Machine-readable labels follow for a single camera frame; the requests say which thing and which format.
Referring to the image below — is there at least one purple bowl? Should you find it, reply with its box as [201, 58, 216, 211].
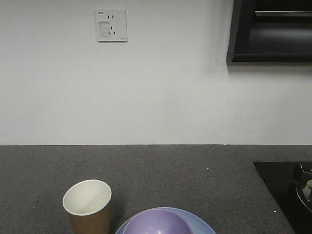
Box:
[123, 209, 193, 234]

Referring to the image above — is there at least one brown paper cup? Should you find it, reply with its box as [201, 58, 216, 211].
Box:
[62, 179, 112, 234]

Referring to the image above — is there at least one blue plate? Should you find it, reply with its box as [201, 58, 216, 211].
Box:
[116, 207, 215, 234]

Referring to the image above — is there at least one black range hood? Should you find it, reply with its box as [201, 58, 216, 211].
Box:
[227, 0, 312, 64]

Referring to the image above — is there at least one black glass gas stove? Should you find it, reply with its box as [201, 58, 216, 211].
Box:
[253, 161, 312, 234]

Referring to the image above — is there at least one silver stove burner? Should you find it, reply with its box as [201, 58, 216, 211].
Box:
[294, 164, 312, 212]

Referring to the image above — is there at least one white wall socket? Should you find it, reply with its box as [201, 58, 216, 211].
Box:
[94, 9, 128, 42]

